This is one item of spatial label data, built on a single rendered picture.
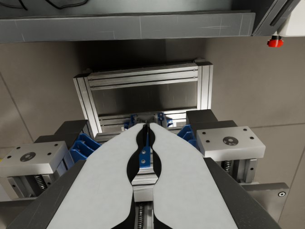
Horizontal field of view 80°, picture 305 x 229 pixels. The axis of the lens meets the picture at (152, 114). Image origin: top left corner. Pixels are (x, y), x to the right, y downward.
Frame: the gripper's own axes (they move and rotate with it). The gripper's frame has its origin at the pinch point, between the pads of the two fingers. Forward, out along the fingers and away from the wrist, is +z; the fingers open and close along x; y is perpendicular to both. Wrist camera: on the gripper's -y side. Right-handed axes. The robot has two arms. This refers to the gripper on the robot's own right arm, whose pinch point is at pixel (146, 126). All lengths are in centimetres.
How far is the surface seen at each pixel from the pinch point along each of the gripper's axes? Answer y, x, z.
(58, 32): -4.6, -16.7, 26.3
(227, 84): 39, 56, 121
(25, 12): -8.3, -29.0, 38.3
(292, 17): -6.0, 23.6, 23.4
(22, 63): 20, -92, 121
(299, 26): -4.7, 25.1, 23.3
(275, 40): -1, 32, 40
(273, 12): -6.8, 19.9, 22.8
